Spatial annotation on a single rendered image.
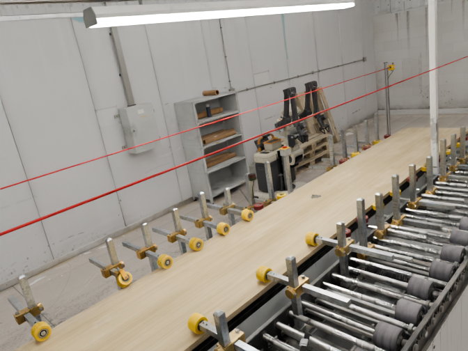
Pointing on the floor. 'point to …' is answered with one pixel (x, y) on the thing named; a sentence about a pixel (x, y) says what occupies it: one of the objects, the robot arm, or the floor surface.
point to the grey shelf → (205, 176)
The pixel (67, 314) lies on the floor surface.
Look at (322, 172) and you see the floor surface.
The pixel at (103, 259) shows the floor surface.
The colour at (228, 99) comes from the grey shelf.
